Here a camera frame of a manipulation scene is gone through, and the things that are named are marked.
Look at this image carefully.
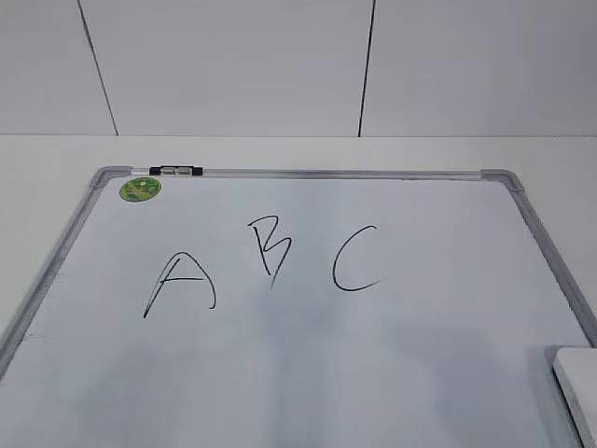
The white board with grey frame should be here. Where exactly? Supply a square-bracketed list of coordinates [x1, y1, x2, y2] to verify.
[1, 167, 596, 447]

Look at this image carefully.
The white board eraser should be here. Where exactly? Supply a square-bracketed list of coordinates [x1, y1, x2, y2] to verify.
[553, 347, 597, 448]

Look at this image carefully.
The round green magnet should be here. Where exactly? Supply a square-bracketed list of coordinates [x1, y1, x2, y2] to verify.
[118, 176, 161, 203]

